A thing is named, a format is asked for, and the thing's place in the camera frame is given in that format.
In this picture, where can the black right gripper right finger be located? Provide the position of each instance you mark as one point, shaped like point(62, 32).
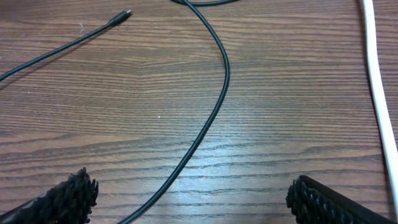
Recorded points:
point(314, 203)

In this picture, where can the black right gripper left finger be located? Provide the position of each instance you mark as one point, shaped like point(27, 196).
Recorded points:
point(70, 202)

